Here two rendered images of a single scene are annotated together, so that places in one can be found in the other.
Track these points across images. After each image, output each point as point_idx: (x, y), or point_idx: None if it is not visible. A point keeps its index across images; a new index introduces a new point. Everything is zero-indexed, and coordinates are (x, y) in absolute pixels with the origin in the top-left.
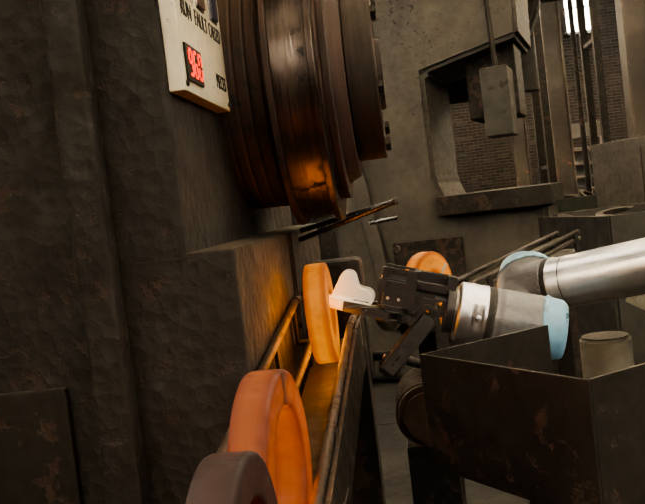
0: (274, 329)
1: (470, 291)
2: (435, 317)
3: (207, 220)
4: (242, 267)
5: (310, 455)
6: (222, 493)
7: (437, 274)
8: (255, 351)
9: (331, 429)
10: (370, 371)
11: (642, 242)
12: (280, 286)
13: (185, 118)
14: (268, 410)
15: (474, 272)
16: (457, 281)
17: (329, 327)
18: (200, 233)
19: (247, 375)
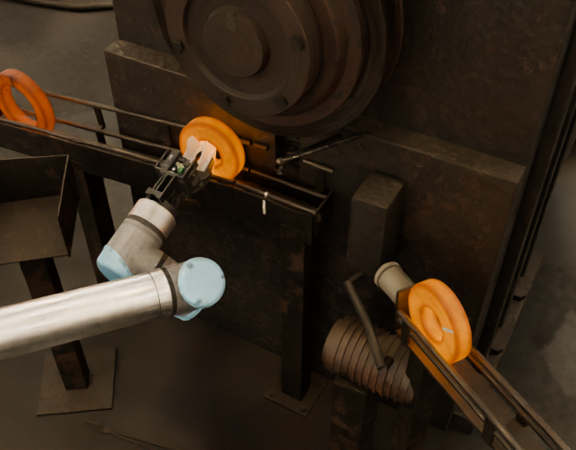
0: (184, 122)
1: (137, 203)
2: (403, 331)
3: (158, 38)
4: (116, 63)
5: (44, 121)
6: None
7: (160, 183)
8: (129, 104)
9: (75, 138)
10: (302, 251)
11: (70, 291)
12: (221, 117)
13: None
14: None
15: (537, 422)
16: (146, 193)
17: (180, 148)
18: (142, 38)
19: (15, 70)
